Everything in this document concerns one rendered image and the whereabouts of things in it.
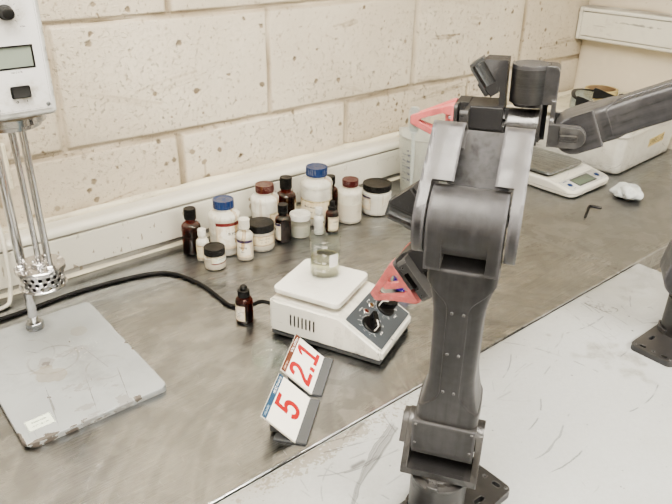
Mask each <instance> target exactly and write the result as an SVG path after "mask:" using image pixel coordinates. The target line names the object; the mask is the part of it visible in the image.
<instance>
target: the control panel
mask: <svg viewBox="0 0 672 504"><path fill-rule="evenodd" d="M370 292H371V291H370ZM370 292H369V294H368V295H367V296H366V297H365V298H364V299H363V300H362V301H361V302H360V303H359V305H358V306H357V307H356V308H355V309H354V310H353V311H352V312H351V313H350V315H349V316H348V317H347V318H346V320H347V321H348V322H349V323H350V324H351V325H352V326H354V327H355V328H356V329H357V330H358V331H360V332H361V333H362V334H363V335H364V336H365V337H367V338H368V339H369V340H370V341H371V342H373V343H374V344H375V345H376V346H377V347H379V348H380V349H381V350H382V349H383V347H384V346H385V345H386V344H387V342H388V341H389V340H390V338H391V337H392V336H393V334H394V333H395V332H396V330H397V329H398V328H399V326H400V325H401V324H402V322H403V321H404V320H405V318H406V317H407V316H408V314H409V313H408V312H406V311H405V310H404V309H403V308H402V307H400V306H399V305H397V306H396V307H395V309H394V314H393V315H391V316H386V315H384V314H382V313H381V312H380V311H379V310H378V308H377V302H378V301H379V300H375V299H374V298H373V296H372V295H371V293H370ZM370 303H373V304H374V307H371V306H370ZM364 309H368V310H369V312H368V313H367V312H365V310H364ZM374 310H375V311H377V312H378V316H379V321H380V325H381V330H380V331H379V332H378V333H372V332H370V331H368V330H367V329H366V328H365V327H364V325H363V322H362V321H363V318H364V317H365V316H370V314H371V313H372V312H373V311H374Z"/></svg>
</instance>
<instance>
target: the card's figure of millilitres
mask: <svg viewBox="0 0 672 504"><path fill-rule="evenodd" d="M320 358H321V355H320V354H318V353H317V352H316V351H315V350H314V349H312V348H311V347H310V346H309V345H308V344H306V343H305V342H304V341H303V340H302V339H299V341H298V343H297V346H296V348H295V351H294V353H293V356H292V358H291V360H290V363H289V365H288V368H287V370H286V371H287V372H288V373H289V374H290V375H292V376H293V377H294V378H295V379H297V380H298V381H299V382H300V383H301V384H303V385H304V386H305V387H306V388H308V389H310V387H311V384H312V381H313V378H314V375H315V372H316V369H317V366H318V364H319V361H320Z"/></svg>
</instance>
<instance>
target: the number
mask: <svg viewBox="0 0 672 504"><path fill-rule="evenodd" d="M306 398H307V397H306V396H305V395H304V394H303V393H302V392H300V391H299V390H298V389H297V388H295V387H294V386H293V385H292V384H291V383H289V382H288V381H287V380H286V379H284V378H283V379H282V382H281V384H280V387H279V389H278V391H277V394H276V396H275V399H274V401H273V404H272V406H271V408H270V411H269V413H268V416H267V418H268V419H270V420H271V421H272V422H273V423H275V424H276V425H277V426H278V427H280V428H281V429H282V430H283V431H285V432H286V433H287V434H288V435H290V436H291V437H292V438H293V435H294V432H295V429H296V426H297V424H298V421H299V418H300V415H301V412H302V409H303V406H304V403H305V401H306Z"/></svg>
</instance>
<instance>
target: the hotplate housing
mask: <svg viewBox="0 0 672 504"><path fill-rule="evenodd" d="M374 286H375V284H373V283H371V282H369V281H365V282H364V283H363V284H362V286H361V287H360V288H359V289H358V290H357V291H356V292H355V293H354V294H353V295H352V296H351V297H350V298H349V299H348V300H347V301H346V302H345V303H344V305H343V306H342V307H340V308H338V309H332V308H328V307H325V306H321V305H318V304H314V303H311V302H307V301H303V300H300V299H296V298H293V297H289V296H286V295H282V294H278V293H276V294H275V295H274V296H273V297H272V298H270V319H271V326H272V332H274V333H277V334H280V335H283V336H287V337H290V338H293V339H294V336H295V335H296V334H297V335H298V336H299V337H300V338H301V339H303V340H304V341H305V342H306V343H309V344H312V345H316V346H319V347H322V348H325V349H329V350H332V351H335V352H338V353H342V354H345V355H348V356H351V357H355V358H358V359H361V360H364V361H368V362H371V363H374V364H377V365H380V364H381V363H382V361H383V360H384V359H385V357H386V356H387V355H388V353H389V352H390V351H391V349H392V348H393V347H394V345H395V344H396V342H397V341H398V340H399V338H400V337H401V336H402V334H403V333H404V332H405V330H406V329H407V328H408V326H409V323H410V322H411V316H409V314H408V316H407V317H406V318H405V320H404V321H403V322H402V324H401V325H400V326H399V328H398V329H397V330H396V332H395V333H394V334H393V336H392V337H391V338H390V340H389V341H388V342H387V344H386V345H385V346H384V347H383V349H382V350H381V349H380V348H379V347H377V346H376V345H375V344H374V343H373V342H371V341H370V340H369V339H368V338H367V337H365V336H364V335H363V334H362V333H361V332H360V331H358V330H357V329H356V328H355V327H354V326H352V325H351V324H350V323H349V322H348V321H347V320H346V318H347V317H348V316H349V315H350V313H351V312H352V311H353V310H354V309H355V308H356V307H357V306H358V305H359V303H360V302H361V301H362V300H363V299H364V298H365V297H366V296H367V295H368V294H369V292H370V291H371V290H372V289H373V288H374Z"/></svg>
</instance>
